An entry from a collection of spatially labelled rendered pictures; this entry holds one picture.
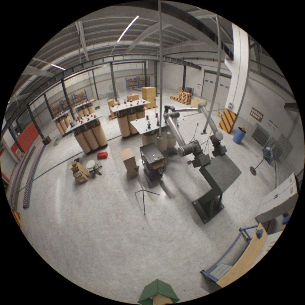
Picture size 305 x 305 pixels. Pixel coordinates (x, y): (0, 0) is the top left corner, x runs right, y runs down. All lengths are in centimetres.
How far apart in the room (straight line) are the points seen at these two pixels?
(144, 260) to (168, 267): 64
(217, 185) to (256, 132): 826
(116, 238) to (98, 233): 54
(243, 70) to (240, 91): 136
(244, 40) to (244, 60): 147
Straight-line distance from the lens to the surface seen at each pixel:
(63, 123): 813
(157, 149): 249
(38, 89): 1161
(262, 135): 961
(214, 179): 180
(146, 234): 265
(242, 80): 657
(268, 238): 376
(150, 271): 301
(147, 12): 334
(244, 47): 726
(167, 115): 210
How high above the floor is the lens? 263
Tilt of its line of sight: 46 degrees down
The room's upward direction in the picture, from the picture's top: 2 degrees counter-clockwise
